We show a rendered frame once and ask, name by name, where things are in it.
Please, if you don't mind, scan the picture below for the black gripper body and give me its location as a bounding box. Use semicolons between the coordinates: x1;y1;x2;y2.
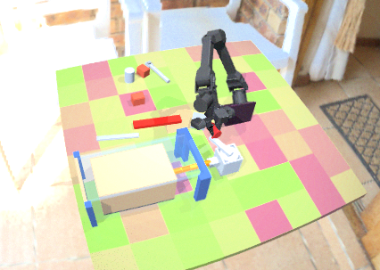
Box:
191;102;235;130

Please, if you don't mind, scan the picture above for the white flat bar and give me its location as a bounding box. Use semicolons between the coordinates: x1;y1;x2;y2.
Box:
97;133;139;141

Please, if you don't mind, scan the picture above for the small orange block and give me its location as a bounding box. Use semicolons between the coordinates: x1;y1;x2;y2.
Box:
136;64;150;78
130;92;145;106

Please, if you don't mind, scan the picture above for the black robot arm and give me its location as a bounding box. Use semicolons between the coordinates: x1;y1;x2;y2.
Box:
194;29;249;124

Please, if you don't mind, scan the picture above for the red flat bar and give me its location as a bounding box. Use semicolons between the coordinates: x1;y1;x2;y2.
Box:
133;115;182;129

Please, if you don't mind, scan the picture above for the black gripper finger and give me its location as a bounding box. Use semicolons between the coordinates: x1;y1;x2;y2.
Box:
214;119;223;131
206;124;214;137

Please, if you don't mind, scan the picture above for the light blue cylinder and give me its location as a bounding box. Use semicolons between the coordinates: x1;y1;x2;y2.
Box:
124;67;135;83

